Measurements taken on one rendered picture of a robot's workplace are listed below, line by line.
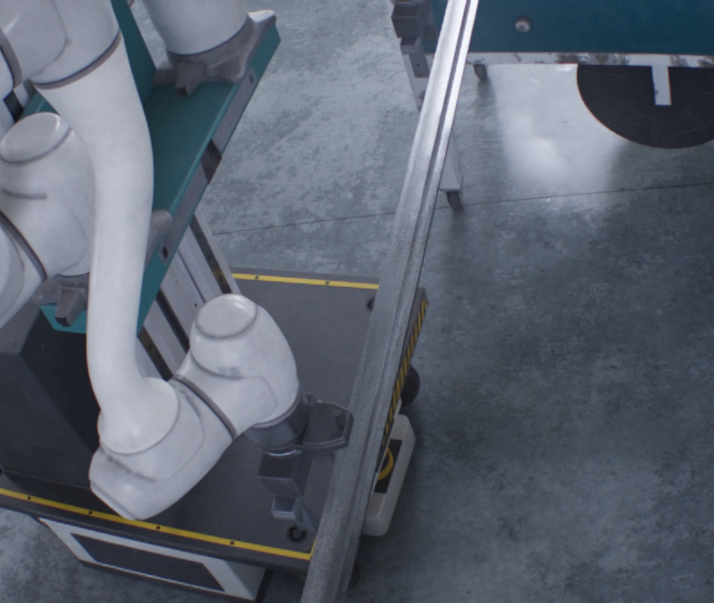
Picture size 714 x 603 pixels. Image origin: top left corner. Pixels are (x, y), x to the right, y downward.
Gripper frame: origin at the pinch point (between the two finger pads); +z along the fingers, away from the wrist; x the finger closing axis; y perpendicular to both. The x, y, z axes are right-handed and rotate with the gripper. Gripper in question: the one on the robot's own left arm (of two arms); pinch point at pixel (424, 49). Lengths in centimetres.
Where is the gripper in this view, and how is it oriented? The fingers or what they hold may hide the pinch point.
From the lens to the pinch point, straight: 218.1
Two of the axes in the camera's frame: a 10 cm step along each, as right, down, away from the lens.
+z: 2.3, 6.1, 7.6
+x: -2.0, 7.9, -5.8
